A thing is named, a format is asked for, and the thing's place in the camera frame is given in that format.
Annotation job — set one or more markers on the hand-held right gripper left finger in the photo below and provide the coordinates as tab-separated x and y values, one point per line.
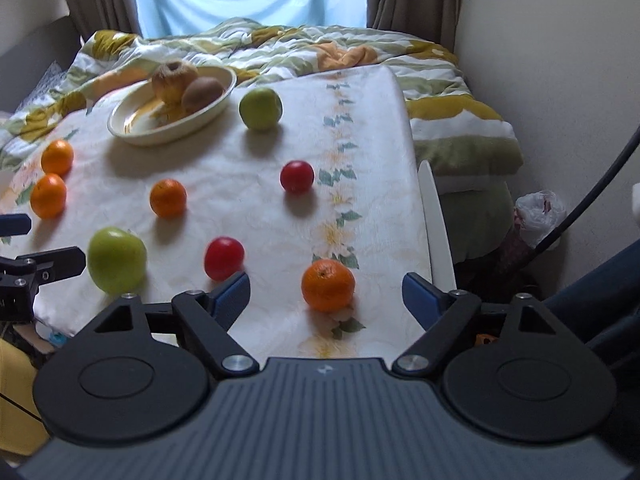
234	292

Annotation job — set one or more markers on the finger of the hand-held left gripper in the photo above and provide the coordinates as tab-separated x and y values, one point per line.
14	225
55	262

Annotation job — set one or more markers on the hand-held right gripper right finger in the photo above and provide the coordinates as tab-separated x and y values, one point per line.
419	300

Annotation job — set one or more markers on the red tomato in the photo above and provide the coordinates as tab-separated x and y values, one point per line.
297	176
224	258

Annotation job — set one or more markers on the large green apple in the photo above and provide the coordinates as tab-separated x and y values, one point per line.
116	260

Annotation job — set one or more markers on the orange mandarin with stem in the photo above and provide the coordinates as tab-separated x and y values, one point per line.
327	285

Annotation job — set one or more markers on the cream ceramic bowl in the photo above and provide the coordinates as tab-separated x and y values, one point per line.
150	131

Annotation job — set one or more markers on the small green apple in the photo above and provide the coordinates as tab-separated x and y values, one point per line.
260	109

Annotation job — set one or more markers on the white plastic slat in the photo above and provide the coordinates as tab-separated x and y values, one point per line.
436	225

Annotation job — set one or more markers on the cardboard piece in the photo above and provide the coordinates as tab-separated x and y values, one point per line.
30	338

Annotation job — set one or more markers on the white floral tablecloth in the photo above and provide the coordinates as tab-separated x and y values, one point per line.
250	205

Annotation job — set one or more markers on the green cushion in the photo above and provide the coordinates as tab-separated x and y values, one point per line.
475	220

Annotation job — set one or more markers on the dark patterned cloth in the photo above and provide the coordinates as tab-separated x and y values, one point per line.
515	257

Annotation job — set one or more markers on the yellow cloth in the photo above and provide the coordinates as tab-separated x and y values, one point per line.
15	385

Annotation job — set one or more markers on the grey patterned cloth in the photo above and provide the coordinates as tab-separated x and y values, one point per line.
42	85

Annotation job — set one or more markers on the white plastic bag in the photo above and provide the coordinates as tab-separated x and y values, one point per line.
542	210

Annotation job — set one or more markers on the person's leg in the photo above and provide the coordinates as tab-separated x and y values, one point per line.
600	285

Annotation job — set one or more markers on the brown kiwi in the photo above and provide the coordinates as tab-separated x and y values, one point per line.
202	94

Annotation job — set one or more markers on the wrinkled brown apple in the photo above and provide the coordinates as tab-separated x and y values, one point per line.
172	82

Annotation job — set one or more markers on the floral green yellow blanket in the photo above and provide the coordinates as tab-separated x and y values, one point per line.
300	45

